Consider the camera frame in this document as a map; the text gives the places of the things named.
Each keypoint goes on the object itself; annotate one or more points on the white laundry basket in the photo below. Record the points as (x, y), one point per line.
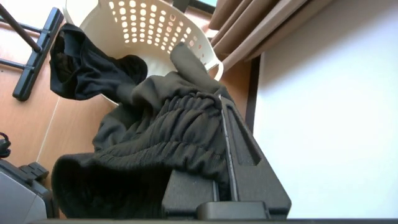
(96, 31)

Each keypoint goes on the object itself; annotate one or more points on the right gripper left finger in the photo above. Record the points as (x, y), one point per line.
(183, 196)

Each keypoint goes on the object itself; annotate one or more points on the brown curtain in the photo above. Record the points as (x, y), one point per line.
(248, 28)

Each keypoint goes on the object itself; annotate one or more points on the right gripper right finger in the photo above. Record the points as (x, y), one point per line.
(258, 186)

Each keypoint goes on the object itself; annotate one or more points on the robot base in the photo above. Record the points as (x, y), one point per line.
(18, 199)

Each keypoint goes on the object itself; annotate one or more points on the window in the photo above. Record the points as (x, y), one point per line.
(182, 5)

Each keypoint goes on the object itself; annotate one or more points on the black garment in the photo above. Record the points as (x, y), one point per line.
(90, 74)

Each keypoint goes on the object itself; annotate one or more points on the black clothes rack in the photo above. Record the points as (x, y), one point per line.
(37, 59)

